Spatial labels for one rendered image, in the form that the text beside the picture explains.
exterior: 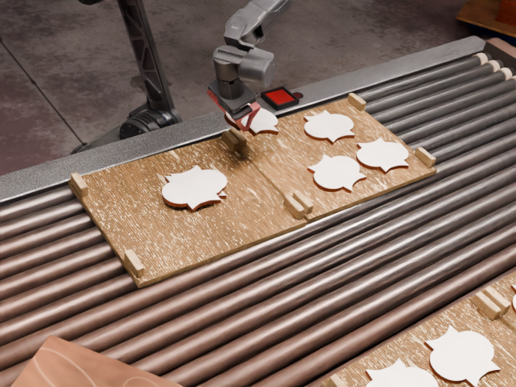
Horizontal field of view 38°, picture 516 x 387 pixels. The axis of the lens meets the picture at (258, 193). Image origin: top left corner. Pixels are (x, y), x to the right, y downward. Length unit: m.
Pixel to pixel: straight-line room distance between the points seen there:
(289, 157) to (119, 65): 2.21
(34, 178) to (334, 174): 0.69
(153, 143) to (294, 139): 0.35
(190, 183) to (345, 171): 0.38
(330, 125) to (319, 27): 2.62
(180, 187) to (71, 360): 0.56
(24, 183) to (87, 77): 2.12
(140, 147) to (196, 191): 0.25
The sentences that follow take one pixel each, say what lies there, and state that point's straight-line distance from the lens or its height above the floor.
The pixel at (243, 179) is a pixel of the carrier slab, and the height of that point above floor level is 0.94.
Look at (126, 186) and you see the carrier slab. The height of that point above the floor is 0.94.
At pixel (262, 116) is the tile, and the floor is 1.04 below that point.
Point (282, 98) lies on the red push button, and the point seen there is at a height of 0.93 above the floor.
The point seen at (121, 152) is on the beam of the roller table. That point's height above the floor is 0.92.
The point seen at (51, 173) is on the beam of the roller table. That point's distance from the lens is 1.75.
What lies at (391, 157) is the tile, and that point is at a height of 0.95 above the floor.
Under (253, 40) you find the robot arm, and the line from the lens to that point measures 1.60.
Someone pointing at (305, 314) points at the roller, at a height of 0.92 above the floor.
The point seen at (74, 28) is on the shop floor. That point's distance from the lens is 4.24.
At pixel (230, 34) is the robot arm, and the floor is 1.28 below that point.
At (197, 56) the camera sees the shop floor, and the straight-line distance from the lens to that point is 4.04.
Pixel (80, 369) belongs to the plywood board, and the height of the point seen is 1.04.
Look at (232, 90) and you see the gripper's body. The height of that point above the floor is 1.16.
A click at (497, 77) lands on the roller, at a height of 0.91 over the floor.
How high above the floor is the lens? 2.01
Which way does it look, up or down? 40 degrees down
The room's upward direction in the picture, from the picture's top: 9 degrees clockwise
